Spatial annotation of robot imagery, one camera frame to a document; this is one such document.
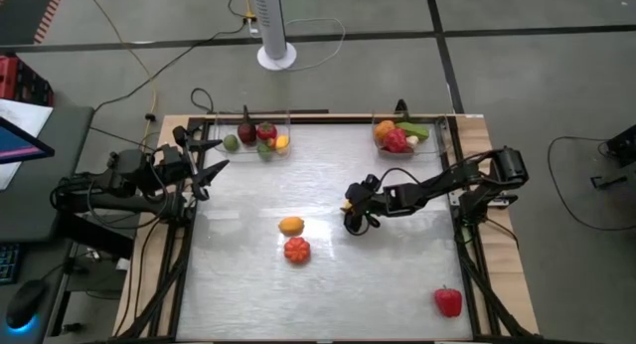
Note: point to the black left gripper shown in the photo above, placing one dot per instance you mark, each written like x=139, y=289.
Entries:
x=193, y=165

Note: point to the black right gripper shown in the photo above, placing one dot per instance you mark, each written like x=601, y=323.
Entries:
x=380, y=200

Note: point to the small yellow fruit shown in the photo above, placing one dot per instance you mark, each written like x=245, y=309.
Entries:
x=347, y=205

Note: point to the green lime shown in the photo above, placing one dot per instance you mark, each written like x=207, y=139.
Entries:
x=231, y=142

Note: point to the dark red fruit with stem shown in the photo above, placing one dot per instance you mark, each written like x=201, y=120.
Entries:
x=247, y=133

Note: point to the dark green fruit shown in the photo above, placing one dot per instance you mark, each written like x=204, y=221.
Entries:
x=264, y=153

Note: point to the red fruit green top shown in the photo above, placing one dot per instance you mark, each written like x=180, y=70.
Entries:
x=267, y=131

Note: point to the small red orange fruit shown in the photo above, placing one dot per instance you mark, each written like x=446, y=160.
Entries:
x=271, y=142

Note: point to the yellow lemon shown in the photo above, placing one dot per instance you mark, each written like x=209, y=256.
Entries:
x=291, y=225
x=282, y=143

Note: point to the orange-red tomato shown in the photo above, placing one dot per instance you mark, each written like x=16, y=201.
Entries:
x=297, y=250

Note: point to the red lumpy vegetable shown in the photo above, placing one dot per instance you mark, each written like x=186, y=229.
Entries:
x=395, y=140

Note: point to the orange round vegetable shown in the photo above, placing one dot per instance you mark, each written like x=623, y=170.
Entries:
x=383, y=129

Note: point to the white garlic bulb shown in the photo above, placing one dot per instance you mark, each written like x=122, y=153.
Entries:
x=412, y=141

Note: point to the green cucumber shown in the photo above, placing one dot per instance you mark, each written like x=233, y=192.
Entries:
x=415, y=130

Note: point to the red bell pepper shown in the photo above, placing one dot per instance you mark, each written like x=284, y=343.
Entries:
x=448, y=301

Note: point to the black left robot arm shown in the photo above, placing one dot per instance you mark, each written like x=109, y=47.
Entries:
x=99, y=185

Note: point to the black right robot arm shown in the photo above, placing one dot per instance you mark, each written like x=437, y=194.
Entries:
x=437, y=185

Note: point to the clear plastic basket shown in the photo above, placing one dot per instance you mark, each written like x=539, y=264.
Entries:
x=253, y=157
x=405, y=155

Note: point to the black basket clamp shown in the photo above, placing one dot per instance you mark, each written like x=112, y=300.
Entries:
x=401, y=108

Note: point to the white tower fan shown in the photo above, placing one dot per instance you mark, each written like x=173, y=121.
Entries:
x=270, y=21

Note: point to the grey desk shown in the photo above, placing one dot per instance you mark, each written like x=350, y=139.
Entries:
x=49, y=195

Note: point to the computer monitor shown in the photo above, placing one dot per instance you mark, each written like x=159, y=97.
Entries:
x=20, y=142

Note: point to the white paper sheet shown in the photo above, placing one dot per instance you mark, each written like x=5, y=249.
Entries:
x=25, y=113

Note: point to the red crate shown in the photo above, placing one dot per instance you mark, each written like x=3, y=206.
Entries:
x=20, y=80

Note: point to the black keyboard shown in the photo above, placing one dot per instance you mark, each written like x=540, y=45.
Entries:
x=7, y=262

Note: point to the black computer mouse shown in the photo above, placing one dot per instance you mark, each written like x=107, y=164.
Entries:
x=25, y=304

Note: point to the dark striped-edge floor mat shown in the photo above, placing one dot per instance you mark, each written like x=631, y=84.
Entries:
x=25, y=11

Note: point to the black floor device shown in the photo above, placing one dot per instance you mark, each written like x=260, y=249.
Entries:
x=621, y=145

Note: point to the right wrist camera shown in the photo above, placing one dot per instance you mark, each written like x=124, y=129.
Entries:
x=370, y=181

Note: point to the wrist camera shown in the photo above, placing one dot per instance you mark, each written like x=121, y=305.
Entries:
x=370, y=181
x=171, y=160

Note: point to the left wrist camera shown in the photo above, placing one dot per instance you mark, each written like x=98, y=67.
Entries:
x=171, y=160

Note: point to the black table frame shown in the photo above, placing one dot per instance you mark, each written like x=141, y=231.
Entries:
x=323, y=119

